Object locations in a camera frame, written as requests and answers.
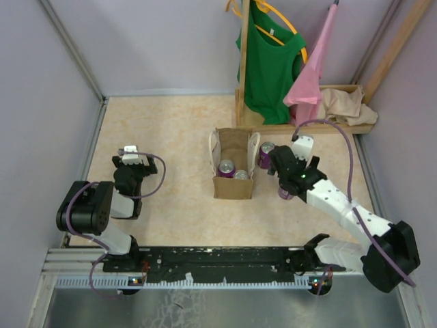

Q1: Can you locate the purple soda can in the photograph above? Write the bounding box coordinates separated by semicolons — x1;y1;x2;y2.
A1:
257;141;275;169
278;187;294;200
217;159;236;178

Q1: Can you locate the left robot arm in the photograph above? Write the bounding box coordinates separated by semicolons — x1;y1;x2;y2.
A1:
56;150;158;271

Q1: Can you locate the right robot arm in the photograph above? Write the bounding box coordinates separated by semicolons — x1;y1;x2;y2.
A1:
268;146;421;293

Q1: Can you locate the burlap canvas bag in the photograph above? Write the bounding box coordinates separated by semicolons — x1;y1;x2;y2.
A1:
208;128;260;200

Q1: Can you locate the silver top can front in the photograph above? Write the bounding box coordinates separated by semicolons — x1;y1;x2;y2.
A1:
233;169;250;180

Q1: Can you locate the wooden clothes rack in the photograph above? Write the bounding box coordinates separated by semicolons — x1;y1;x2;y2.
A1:
226;1;378;134

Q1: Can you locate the pink t-shirt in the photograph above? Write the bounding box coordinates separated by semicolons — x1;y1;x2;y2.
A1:
283;1;339;126

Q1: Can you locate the beige crumpled cloth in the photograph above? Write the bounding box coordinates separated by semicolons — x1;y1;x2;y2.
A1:
316;86;378;126

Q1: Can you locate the leaning wooden beam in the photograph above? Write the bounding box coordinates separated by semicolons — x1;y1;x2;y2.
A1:
363;1;433;104

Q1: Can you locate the green t-shirt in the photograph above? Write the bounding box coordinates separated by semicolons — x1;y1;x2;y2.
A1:
244;1;306;125

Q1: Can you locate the yellow clothes hanger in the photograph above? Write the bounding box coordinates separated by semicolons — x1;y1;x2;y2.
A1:
225;0;298;46

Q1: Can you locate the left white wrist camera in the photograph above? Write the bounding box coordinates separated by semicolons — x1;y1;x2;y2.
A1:
118;145;143;165

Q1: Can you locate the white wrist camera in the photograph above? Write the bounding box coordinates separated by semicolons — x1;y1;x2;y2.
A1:
291;135;314;161
118;145;143;165

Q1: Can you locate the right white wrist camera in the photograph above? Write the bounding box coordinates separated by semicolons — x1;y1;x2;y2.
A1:
291;135;314;161

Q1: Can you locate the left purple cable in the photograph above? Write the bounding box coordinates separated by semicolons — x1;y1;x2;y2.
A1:
66;153;167;300

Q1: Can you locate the purple cable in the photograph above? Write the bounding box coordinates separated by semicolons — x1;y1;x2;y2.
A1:
66;153;167;300
292;119;417;297

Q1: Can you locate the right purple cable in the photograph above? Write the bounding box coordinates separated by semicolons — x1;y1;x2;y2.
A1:
292;119;417;297

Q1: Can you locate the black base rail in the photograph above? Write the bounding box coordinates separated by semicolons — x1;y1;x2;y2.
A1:
102;245;346;285

